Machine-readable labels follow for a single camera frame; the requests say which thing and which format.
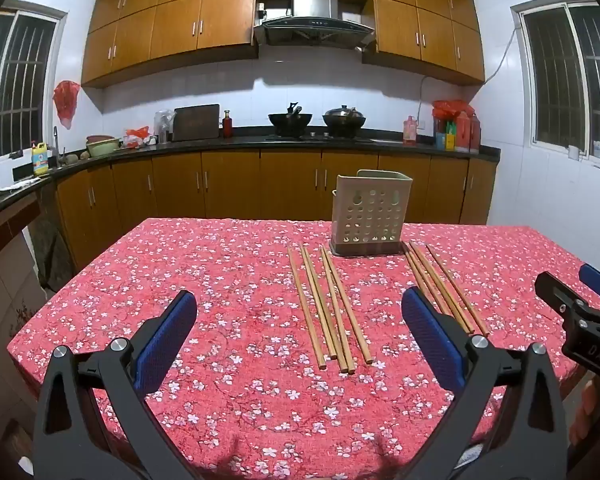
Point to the slim red bottle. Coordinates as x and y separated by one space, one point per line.
227 125

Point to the green basin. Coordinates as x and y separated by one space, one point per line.
102 147

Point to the dark cutting board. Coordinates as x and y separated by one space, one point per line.
196 122

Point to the red floral tablecloth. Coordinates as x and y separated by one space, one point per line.
230 310

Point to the wooden chopstick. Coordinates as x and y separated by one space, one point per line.
336 310
323 311
320 310
428 285
453 285
350 310
306 310
436 285
442 285

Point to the beige perforated utensil holder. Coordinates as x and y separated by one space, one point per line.
370 210

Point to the small red plastic bag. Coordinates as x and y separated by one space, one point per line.
137 136

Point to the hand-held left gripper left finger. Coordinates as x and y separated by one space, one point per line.
165 340

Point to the wooden base cabinets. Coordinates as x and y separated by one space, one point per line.
230 185

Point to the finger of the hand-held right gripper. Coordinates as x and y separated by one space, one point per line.
555 290
597 280

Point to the yellow box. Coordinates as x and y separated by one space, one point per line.
450 141

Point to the wooden wall cabinets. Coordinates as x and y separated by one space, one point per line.
180 25

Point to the gas stove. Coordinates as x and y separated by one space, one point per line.
320 136

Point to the dark bag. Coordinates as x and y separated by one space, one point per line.
52 250

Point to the white cup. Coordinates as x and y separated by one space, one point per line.
573 153

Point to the metal faucet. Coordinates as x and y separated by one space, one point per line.
56 145

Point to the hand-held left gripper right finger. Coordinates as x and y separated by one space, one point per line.
430 340

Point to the pink bottle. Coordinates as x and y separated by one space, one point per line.
410 131

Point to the black countertop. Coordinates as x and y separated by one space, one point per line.
205 143

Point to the yellow detergent bottle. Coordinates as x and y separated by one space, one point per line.
40 160

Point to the white cloth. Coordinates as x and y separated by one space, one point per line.
15 187

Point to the person's right hand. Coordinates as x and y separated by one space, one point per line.
584 410

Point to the barred window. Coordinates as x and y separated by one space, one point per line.
555 85
10 85

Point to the black wok with lid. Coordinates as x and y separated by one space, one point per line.
344 120

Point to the steel range hood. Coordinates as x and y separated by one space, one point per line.
315 2

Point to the hanging red plastic bag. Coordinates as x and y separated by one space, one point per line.
66 100

